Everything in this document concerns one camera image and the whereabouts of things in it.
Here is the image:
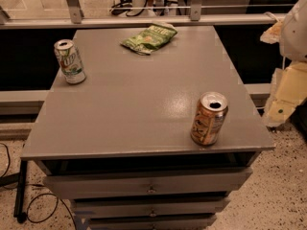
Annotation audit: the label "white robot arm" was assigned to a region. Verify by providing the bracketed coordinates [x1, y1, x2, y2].
[260, 0, 307, 127]

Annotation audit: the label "orange soda can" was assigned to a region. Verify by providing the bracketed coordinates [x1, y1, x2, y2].
[190, 92, 228, 146]

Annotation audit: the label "green white 7up can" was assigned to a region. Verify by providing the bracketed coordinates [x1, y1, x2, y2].
[54, 39, 86, 84]

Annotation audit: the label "grey drawer cabinet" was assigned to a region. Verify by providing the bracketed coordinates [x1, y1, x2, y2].
[20, 25, 276, 230]

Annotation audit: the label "green chip bag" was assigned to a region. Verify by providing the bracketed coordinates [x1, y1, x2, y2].
[121, 23, 177, 55]

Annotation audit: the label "top grey drawer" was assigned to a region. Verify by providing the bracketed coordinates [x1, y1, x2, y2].
[43, 167, 252, 199]

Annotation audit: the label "grey drawer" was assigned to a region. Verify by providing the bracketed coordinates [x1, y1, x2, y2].
[43, 167, 252, 199]
[72, 195, 229, 219]
[89, 214, 216, 230]

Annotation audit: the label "middle grey drawer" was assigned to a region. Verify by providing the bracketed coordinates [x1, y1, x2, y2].
[72, 195, 229, 219]

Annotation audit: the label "bottom grey drawer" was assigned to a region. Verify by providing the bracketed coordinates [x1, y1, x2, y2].
[89, 214, 216, 230]

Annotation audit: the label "black metal stand leg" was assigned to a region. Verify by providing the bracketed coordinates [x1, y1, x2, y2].
[0, 161, 28, 223]

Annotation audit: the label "metal railing frame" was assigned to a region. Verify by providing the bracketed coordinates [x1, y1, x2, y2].
[0, 0, 307, 31]

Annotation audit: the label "black floor cable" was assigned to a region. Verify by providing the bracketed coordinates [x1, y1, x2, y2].
[0, 142, 78, 230]

